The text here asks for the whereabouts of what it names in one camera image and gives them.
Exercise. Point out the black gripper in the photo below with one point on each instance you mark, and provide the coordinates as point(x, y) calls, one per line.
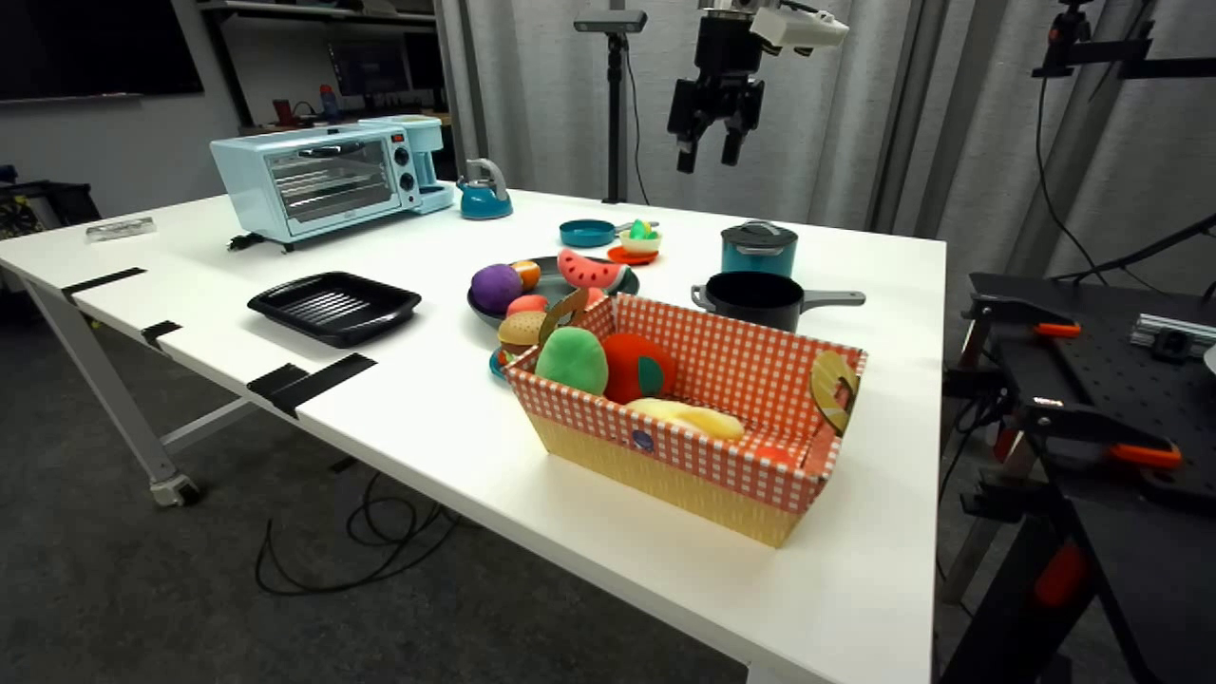
point(722, 77)

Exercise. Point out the small blue pan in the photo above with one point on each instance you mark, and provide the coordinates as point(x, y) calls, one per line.
point(587, 232)

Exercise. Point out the black tripod stand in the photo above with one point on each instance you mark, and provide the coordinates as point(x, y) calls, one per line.
point(616, 99)

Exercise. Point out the green yellow toy food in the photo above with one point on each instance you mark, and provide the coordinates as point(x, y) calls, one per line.
point(639, 232)

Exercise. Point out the teal cup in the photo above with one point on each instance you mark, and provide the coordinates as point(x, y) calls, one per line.
point(758, 260)

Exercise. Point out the watermelon slice toy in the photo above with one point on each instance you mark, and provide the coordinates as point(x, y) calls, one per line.
point(589, 273)

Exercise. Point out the light grey curtain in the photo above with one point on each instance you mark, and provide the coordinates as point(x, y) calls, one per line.
point(888, 127)

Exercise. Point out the dark grey plate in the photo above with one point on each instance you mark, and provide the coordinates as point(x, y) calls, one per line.
point(555, 283)

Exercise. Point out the orange slice toy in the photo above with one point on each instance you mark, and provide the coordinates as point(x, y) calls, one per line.
point(528, 275)

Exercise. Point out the red plush fruit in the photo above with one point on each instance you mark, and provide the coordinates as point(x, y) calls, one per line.
point(637, 367)

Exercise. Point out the teal kettle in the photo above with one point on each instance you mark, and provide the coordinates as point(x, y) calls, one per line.
point(485, 196)

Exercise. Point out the green plush fruit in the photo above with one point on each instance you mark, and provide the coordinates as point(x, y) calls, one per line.
point(573, 358)

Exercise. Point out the purple eggplant toy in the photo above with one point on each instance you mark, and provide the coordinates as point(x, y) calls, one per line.
point(492, 291)

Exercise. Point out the burger toy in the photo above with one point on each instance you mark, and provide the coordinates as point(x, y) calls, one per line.
point(520, 331)

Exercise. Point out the yellow plush fruit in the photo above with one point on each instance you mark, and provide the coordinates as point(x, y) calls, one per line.
point(689, 419)

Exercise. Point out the small teal plate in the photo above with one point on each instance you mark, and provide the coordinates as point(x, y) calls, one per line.
point(499, 367)

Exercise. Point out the red checkered cardboard basket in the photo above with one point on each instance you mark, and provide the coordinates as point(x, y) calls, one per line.
point(670, 478)

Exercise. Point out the light blue toaster oven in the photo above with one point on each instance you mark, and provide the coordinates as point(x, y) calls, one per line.
point(323, 175)

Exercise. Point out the black baking tray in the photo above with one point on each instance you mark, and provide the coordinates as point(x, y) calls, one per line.
point(336, 311)

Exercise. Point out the wide black tape strip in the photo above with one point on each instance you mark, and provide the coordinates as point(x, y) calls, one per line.
point(311, 381)

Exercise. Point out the grey box device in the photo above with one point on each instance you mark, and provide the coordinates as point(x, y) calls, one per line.
point(1173, 338)

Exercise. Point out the black metal cart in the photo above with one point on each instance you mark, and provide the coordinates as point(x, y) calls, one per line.
point(1143, 535)

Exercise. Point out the white label sticker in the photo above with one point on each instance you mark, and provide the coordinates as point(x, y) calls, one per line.
point(118, 231)

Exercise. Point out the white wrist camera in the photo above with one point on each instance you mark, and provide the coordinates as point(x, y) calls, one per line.
point(798, 26)

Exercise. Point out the dark wall shelf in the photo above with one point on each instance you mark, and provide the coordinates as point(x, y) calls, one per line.
point(327, 64)

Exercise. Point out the black wall screen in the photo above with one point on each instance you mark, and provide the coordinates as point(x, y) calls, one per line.
point(90, 45)

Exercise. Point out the white table leg frame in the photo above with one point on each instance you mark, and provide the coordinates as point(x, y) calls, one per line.
point(118, 405)

